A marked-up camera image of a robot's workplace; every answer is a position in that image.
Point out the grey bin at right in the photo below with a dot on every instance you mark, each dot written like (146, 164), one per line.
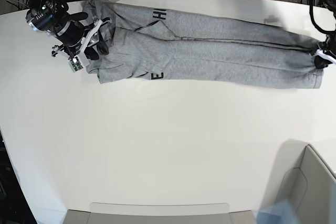
(307, 192)

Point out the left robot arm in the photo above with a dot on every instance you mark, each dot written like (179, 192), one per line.
(330, 34)

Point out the grey T-shirt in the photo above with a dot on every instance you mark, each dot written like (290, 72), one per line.
(164, 44)

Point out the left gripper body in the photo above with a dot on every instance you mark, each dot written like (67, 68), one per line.
(324, 52)

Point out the grey tray at bottom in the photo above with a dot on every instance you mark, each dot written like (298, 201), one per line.
(121, 213)

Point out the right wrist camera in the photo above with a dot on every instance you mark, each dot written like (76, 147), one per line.
(78, 62)

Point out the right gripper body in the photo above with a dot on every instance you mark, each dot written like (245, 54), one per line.
(71, 33)

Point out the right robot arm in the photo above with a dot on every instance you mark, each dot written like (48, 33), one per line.
(53, 18)

